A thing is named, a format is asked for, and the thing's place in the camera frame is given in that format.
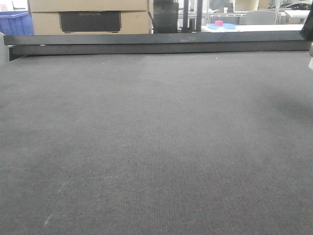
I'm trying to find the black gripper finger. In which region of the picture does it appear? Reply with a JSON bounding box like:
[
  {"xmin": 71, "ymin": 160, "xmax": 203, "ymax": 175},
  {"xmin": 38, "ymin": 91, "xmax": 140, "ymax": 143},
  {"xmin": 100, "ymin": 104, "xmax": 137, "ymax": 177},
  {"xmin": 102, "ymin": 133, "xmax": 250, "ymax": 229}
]
[{"xmin": 300, "ymin": 15, "xmax": 313, "ymax": 41}]

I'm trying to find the metal valve with white caps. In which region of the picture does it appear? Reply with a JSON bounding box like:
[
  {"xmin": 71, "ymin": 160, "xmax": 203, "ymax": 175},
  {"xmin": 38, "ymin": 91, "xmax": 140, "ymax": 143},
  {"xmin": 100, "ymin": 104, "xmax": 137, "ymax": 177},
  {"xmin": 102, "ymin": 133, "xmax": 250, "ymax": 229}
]
[{"xmin": 308, "ymin": 43, "xmax": 313, "ymax": 71}]

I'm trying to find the black conveyor belt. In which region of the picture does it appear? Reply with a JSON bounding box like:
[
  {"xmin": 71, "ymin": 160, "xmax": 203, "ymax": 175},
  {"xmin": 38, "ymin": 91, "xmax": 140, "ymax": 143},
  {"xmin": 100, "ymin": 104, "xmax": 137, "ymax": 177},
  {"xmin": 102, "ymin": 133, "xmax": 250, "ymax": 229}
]
[{"xmin": 0, "ymin": 52, "xmax": 313, "ymax": 235}]

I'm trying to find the cardboard box with black print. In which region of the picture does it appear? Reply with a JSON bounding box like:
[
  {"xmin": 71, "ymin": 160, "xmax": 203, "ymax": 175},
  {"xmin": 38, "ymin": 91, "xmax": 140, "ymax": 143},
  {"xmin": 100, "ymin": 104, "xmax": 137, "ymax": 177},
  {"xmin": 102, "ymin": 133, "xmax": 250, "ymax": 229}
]
[{"xmin": 27, "ymin": 0, "xmax": 154, "ymax": 35}]

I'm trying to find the white background table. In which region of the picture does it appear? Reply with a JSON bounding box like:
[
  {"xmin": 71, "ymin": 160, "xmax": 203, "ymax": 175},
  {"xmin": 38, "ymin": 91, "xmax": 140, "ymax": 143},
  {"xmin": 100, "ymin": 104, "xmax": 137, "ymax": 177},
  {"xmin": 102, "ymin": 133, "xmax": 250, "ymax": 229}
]
[{"xmin": 201, "ymin": 24, "xmax": 303, "ymax": 32}]

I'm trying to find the pink tape roll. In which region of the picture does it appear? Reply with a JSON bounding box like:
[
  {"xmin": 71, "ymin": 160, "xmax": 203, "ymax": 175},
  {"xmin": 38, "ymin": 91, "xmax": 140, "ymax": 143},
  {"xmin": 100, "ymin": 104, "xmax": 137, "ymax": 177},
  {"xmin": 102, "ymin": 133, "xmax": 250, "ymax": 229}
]
[{"xmin": 214, "ymin": 20, "xmax": 223, "ymax": 26}]

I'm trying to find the light blue tray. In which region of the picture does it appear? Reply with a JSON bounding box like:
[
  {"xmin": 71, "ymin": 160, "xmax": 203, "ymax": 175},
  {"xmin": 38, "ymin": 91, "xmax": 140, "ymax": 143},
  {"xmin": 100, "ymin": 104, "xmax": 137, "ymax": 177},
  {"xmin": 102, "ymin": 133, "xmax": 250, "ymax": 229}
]
[{"xmin": 206, "ymin": 23, "xmax": 236, "ymax": 30}]

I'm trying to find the black cylindrical container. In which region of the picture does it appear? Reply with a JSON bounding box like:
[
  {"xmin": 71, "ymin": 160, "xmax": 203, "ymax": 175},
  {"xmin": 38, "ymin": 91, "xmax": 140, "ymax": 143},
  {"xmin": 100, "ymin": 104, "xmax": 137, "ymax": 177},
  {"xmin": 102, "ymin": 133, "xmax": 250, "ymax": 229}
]
[{"xmin": 153, "ymin": 0, "xmax": 179, "ymax": 34}]

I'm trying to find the blue plastic crate background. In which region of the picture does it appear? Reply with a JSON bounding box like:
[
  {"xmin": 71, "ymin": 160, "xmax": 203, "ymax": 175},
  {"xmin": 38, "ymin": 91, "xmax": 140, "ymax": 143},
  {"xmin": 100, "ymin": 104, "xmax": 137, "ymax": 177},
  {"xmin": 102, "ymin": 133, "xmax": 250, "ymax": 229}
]
[{"xmin": 0, "ymin": 11, "xmax": 34, "ymax": 35}]

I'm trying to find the black vertical post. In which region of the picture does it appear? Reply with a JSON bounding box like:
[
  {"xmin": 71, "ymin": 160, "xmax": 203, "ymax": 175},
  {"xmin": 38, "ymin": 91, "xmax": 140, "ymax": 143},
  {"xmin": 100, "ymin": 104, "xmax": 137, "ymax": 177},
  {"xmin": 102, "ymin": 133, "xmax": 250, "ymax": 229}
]
[{"xmin": 182, "ymin": 0, "xmax": 203, "ymax": 33}]

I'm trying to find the black conveyor side rail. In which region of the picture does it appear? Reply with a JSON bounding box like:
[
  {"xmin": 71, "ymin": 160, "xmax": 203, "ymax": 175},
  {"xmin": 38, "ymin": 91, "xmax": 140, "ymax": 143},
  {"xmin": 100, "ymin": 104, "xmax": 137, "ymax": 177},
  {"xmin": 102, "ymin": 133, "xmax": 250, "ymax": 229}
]
[{"xmin": 3, "ymin": 30, "xmax": 311, "ymax": 60}]

